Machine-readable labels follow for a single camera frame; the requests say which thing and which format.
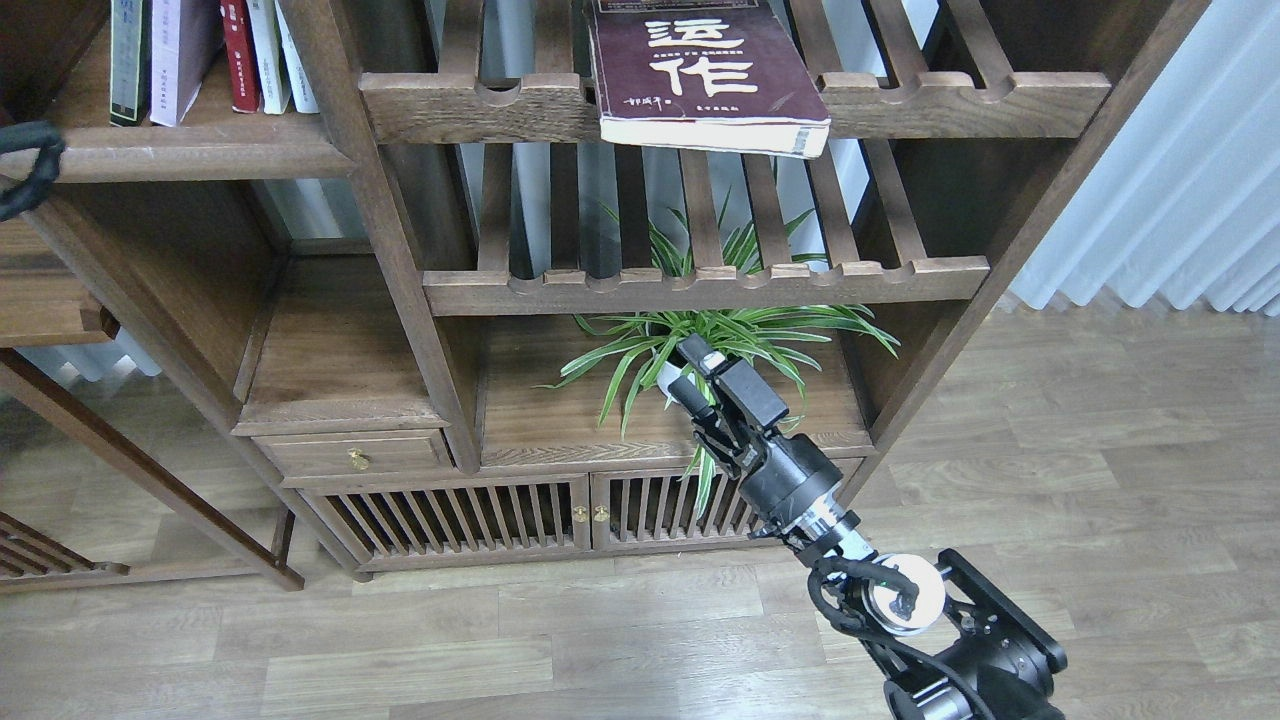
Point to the white curtain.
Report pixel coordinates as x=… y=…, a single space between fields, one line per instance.
x=1182 y=210

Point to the white plant pot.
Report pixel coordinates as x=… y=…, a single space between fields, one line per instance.
x=672 y=380

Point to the green and black book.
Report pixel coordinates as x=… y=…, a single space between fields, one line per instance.
x=130 y=62

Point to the maroon book white characters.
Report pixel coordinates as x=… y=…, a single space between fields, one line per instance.
x=704 y=75

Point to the green spider plant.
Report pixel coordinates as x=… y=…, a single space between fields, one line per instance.
x=637 y=344

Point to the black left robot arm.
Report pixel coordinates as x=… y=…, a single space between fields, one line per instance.
x=32 y=191

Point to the pale lavender white book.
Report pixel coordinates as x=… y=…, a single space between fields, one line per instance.
x=185 y=38

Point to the white teal upright book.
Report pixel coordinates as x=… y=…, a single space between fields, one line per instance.
x=303 y=96

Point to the red upright book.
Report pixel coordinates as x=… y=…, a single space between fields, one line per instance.
x=242 y=66

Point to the brass drawer knob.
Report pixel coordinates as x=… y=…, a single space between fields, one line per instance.
x=359 y=460

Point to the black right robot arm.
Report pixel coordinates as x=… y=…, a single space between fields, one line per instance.
x=949 y=643

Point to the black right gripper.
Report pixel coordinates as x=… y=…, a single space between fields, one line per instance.
x=787 y=481

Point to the dark wooden bookshelf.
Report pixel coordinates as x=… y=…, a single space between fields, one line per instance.
x=398 y=272

